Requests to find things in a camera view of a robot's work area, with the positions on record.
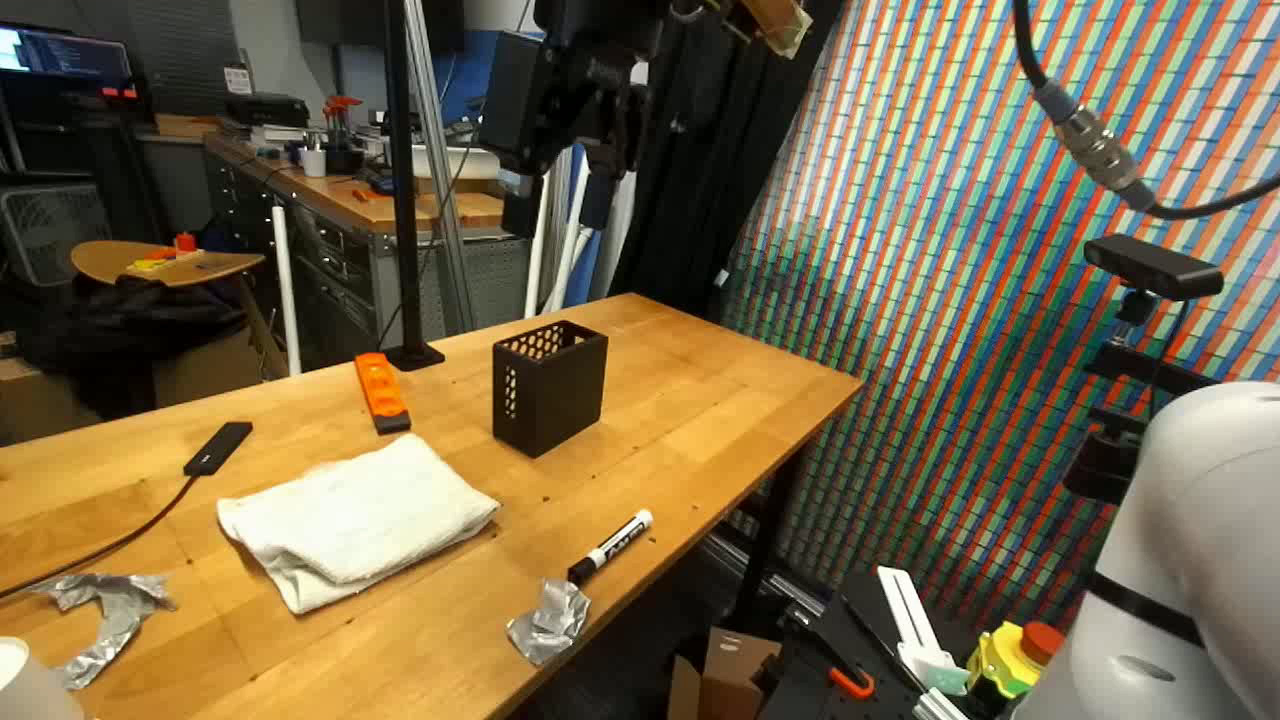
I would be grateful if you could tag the cardboard box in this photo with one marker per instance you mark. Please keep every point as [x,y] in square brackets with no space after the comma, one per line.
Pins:
[734,673]

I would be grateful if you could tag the wooden top workbench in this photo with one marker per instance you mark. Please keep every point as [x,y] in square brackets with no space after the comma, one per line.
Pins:
[347,201]

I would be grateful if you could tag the white plastic bracket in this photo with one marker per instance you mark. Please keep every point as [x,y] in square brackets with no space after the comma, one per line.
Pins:
[922,633]

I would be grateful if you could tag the black camera stand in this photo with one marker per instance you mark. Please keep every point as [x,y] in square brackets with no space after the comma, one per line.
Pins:
[1133,366]

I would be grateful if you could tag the lit computer monitor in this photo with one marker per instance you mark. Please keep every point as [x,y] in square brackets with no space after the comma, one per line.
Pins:
[67,56]

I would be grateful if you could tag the orange power strip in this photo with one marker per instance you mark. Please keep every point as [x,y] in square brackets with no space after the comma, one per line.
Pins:
[381,392]

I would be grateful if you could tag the black pole stand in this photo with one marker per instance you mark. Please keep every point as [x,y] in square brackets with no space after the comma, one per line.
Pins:
[407,201]

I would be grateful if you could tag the black and white marker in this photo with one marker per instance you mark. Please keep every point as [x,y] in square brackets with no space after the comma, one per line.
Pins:
[608,546]

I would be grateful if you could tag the yellow red emergency stop button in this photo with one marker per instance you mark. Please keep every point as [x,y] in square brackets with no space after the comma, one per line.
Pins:
[1008,660]

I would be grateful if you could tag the black hanging curtain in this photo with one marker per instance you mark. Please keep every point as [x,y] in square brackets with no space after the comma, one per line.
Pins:
[707,135]

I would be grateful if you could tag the round wooden stool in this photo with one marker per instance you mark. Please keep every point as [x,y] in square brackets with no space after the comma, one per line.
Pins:
[132,260]

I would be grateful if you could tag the black perforated box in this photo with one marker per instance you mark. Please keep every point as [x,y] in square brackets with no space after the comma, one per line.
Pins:
[547,400]

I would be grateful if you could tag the small crumpled foil piece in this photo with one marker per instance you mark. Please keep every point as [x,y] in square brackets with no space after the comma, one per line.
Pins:
[551,624]

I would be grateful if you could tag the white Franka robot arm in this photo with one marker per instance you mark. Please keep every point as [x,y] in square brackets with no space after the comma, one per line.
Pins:
[1200,535]

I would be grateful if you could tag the black bar camera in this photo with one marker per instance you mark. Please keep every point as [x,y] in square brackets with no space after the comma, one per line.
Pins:
[1152,266]

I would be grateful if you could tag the large crumpled foil piece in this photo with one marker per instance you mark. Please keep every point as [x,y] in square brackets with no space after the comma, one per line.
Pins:
[112,624]

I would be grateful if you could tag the flat black device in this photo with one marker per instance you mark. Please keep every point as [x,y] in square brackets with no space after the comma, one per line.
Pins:
[219,450]

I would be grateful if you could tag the white cloth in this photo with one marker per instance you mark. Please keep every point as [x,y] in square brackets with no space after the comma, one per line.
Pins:
[355,522]

